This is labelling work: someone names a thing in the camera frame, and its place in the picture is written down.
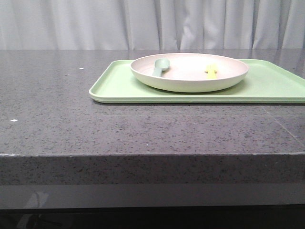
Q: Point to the beige round plate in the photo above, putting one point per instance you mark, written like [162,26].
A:
[187,72]

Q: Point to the teal green plastic spoon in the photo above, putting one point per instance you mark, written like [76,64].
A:
[160,65]

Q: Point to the white pleated curtain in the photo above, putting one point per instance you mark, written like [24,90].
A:
[151,24]

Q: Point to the light green rectangular tray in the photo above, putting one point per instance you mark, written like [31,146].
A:
[264,83]

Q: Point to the yellow plastic fork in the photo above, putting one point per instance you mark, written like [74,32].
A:
[211,71]

